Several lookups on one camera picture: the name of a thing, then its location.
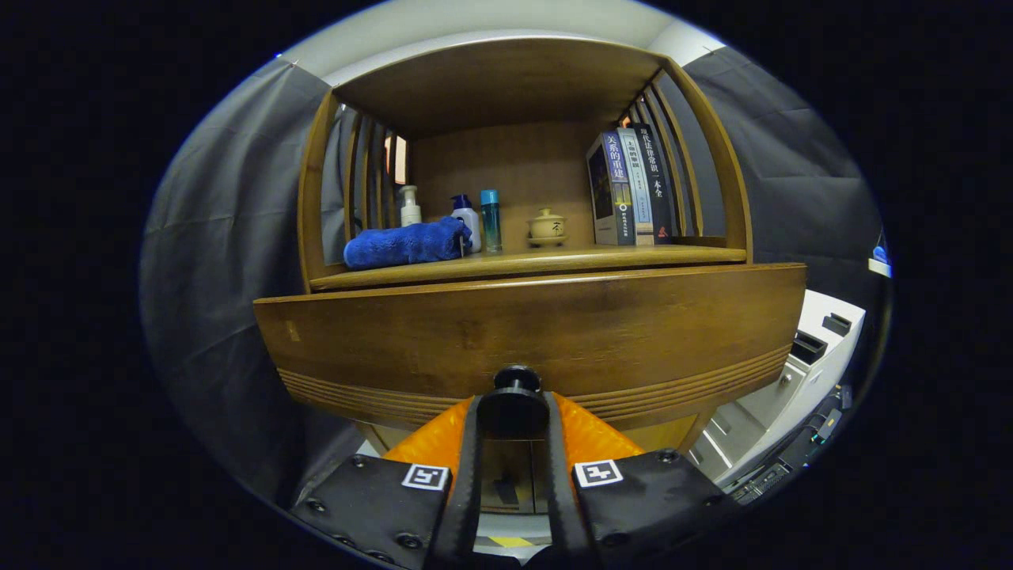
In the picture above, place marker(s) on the yellow black floor tape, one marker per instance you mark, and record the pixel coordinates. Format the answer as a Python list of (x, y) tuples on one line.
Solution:
[(506, 541)]

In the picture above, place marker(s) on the wooden countertop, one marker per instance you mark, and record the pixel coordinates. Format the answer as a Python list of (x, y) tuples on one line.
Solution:
[(554, 257)]

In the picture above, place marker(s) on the white pump bottle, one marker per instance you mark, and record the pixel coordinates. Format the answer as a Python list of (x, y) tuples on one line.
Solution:
[(410, 214)]

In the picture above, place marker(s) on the black electronic device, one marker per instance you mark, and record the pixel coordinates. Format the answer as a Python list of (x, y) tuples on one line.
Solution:
[(791, 459)]

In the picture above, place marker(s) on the white side shelf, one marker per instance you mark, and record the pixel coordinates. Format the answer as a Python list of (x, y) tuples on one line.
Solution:
[(880, 269)]

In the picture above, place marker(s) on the black spine book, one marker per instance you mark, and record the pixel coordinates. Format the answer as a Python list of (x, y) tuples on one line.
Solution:
[(657, 190)]

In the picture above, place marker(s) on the white bottle with blue cap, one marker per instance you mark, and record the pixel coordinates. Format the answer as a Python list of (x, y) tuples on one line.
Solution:
[(468, 222)]

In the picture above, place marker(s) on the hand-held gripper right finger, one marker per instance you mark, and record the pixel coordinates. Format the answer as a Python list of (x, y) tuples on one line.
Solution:
[(562, 499)]

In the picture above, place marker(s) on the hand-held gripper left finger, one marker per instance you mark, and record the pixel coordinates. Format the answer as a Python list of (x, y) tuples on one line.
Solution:
[(467, 491)]

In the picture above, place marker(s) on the white storage cabinet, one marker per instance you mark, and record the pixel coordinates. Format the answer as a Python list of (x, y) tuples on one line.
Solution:
[(815, 356)]

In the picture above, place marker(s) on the small blue object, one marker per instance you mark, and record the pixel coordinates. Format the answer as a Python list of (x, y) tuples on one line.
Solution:
[(880, 255)]

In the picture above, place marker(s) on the wooden cabinet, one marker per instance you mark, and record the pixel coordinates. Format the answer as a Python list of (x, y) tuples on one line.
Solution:
[(506, 158)]

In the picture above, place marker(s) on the teal bottle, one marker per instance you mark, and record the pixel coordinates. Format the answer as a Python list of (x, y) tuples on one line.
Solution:
[(491, 222)]

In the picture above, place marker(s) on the wooden drawer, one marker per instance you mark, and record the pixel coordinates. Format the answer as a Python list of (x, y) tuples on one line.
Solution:
[(514, 332)]

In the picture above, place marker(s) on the beige lidded teacup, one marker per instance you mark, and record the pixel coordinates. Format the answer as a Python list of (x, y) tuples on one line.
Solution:
[(548, 228)]

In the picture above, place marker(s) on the black backdrop cloth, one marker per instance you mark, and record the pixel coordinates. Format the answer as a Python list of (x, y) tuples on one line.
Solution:
[(214, 261)]

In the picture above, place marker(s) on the blue towel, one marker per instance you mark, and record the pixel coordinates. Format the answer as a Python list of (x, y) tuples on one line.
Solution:
[(404, 245)]

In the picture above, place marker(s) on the white spine book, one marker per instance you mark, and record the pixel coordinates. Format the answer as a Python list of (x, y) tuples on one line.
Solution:
[(637, 190)]

